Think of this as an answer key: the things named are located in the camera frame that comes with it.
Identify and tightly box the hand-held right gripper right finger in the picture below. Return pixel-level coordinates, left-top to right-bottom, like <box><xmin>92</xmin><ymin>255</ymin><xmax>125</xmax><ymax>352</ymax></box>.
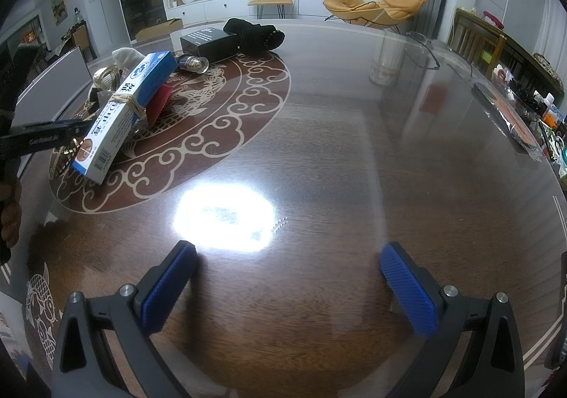
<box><xmin>380</xmin><ymin>242</ymin><xmax>526</xmax><ymax>398</ymax></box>

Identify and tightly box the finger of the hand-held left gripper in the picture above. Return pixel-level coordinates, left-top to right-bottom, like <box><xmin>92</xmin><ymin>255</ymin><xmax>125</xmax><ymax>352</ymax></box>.
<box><xmin>0</xmin><ymin>118</ymin><xmax>90</xmax><ymax>158</ymax></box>

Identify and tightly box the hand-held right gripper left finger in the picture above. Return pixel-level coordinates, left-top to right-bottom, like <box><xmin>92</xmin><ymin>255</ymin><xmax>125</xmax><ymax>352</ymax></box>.
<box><xmin>52</xmin><ymin>241</ymin><xmax>198</xmax><ymax>398</ymax></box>

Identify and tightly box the blue and white carton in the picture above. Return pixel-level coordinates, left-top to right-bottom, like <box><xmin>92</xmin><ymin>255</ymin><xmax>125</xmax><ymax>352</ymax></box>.
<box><xmin>72</xmin><ymin>51</ymin><xmax>179</xmax><ymax>185</ymax></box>

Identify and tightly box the brown wooden desktop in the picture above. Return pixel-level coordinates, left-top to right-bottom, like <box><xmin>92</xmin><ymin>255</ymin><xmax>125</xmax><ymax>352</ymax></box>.
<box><xmin>18</xmin><ymin>17</ymin><xmax>567</xmax><ymax>398</ymax></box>

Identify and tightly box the person's left hand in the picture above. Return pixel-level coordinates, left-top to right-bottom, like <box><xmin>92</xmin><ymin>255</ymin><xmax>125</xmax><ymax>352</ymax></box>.
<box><xmin>0</xmin><ymin>180</ymin><xmax>23</xmax><ymax>249</ymax></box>

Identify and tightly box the white curved panel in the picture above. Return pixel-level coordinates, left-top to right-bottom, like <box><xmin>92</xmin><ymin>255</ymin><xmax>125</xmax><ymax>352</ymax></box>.
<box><xmin>13</xmin><ymin>46</ymin><xmax>96</xmax><ymax>133</ymax></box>

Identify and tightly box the tan wooden chair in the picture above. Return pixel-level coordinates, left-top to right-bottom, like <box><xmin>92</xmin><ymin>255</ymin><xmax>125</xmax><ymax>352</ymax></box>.
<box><xmin>71</xmin><ymin>23</ymin><xmax>97</xmax><ymax>63</ymax></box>

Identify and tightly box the silver metal excavator model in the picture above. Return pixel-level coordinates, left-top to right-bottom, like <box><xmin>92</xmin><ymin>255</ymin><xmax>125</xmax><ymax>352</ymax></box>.
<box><xmin>91</xmin><ymin>65</ymin><xmax>125</xmax><ymax>97</ymax></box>

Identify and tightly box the tan rubber band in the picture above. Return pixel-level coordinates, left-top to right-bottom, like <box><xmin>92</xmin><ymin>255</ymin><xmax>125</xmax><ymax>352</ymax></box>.
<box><xmin>106</xmin><ymin>92</ymin><xmax>148</xmax><ymax>116</ymax></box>

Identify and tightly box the white crumpled bag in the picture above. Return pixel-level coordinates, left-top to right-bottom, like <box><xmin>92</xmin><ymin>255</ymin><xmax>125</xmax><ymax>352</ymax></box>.
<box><xmin>112</xmin><ymin>48</ymin><xmax>145</xmax><ymax>71</ymax></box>

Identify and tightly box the red ridged plastic piece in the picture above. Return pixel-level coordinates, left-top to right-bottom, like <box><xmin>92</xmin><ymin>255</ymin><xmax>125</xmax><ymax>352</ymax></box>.
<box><xmin>144</xmin><ymin>85</ymin><xmax>173</xmax><ymax>128</ymax></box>

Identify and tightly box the brown cardboard box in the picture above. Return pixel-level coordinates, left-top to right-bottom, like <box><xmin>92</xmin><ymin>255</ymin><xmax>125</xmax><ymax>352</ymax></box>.
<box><xmin>135</xmin><ymin>18</ymin><xmax>184</xmax><ymax>43</ymax></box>

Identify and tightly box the silver cylindrical bottle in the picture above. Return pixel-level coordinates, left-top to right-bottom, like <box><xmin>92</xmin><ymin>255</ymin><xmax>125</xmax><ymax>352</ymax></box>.
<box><xmin>179</xmin><ymin>55</ymin><xmax>210</xmax><ymax>75</ymax></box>

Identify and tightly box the black cardboard box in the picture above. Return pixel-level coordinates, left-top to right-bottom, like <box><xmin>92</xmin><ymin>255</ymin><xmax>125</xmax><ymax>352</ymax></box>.
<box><xmin>180</xmin><ymin>27</ymin><xmax>238</xmax><ymax>64</ymax></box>

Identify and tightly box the clear plastic package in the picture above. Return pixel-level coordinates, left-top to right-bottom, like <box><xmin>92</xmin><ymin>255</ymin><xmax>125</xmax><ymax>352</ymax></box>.
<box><xmin>471</xmin><ymin>81</ymin><xmax>544</xmax><ymax>162</ymax></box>

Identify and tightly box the white television cabinet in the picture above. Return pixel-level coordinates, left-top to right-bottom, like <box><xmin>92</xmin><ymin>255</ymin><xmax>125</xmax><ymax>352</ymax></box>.
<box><xmin>166</xmin><ymin>0</ymin><xmax>337</xmax><ymax>27</ymax></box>

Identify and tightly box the cluttered side table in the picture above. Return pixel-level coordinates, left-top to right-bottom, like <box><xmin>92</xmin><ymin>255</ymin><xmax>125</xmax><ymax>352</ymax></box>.
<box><xmin>492</xmin><ymin>63</ymin><xmax>567</xmax><ymax>180</ymax></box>

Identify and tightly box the black cloth pouch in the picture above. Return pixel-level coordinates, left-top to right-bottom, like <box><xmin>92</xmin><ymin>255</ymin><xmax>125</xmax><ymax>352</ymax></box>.
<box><xmin>223</xmin><ymin>18</ymin><xmax>285</xmax><ymax>52</ymax></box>

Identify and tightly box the small wooden bench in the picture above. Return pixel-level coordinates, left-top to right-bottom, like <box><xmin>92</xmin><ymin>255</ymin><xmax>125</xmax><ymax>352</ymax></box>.
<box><xmin>247</xmin><ymin>0</ymin><xmax>294</xmax><ymax>20</ymax></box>

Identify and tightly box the wooden dining chair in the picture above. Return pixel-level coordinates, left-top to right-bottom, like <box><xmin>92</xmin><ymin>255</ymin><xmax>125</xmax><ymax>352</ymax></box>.
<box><xmin>447</xmin><ymin>8</ymin><xmax>506</xmax><ymax>67</ymax></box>

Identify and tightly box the dark wooden sideboard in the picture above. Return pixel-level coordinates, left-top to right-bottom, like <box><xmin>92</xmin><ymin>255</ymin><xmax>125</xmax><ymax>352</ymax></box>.
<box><xmin>500</xmin><ymin>26</ymin><xmax>567</xmax><ymax>91</ymax></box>

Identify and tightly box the orange lounge chair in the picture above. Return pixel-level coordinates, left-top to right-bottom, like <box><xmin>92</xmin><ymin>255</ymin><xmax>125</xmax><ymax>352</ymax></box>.
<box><xmin>323</xmin><ymin>0</ymin><xmax>430</xmax><ymax>30</ymax></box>

